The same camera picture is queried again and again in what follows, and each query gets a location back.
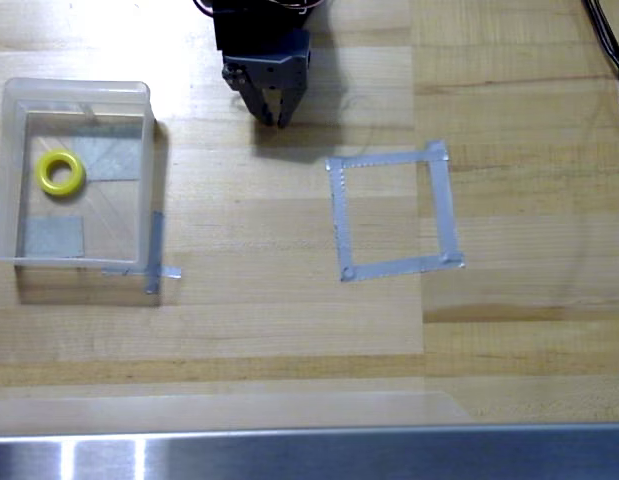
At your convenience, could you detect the yellow ring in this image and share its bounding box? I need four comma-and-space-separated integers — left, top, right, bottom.
34, 149, 88, 198

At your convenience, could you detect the clear plastic container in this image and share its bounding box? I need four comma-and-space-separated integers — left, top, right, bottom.
0, 77, 156, 267

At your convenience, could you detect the grey tape patch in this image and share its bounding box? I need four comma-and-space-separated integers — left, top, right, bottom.
70, 133, 142, 183
22, 215, 86, 259

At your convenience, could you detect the short grey tape strip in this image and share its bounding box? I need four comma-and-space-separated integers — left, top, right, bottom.
144, 210, 166, 296
100, 264, 184, 281

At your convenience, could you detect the black cable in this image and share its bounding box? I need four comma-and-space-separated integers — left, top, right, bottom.
581, 0, 619, 166
594, 0, 619, 71

